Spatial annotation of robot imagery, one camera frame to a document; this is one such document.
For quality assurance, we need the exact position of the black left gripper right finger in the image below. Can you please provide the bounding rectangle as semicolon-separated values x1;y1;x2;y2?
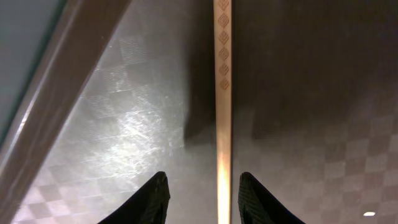
238;172;304;224

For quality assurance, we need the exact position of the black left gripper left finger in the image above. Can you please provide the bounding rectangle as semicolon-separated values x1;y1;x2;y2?
99;171;170;224

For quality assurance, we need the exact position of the wooden chopstick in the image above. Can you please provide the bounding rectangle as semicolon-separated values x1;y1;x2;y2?
213;0;232;224

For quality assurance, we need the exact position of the dark brown serving tray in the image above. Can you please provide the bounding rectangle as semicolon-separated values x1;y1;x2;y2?
1;1;397;223

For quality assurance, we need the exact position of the grey plastic dish rack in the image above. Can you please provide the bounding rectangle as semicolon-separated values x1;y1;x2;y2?
1;0;66;142

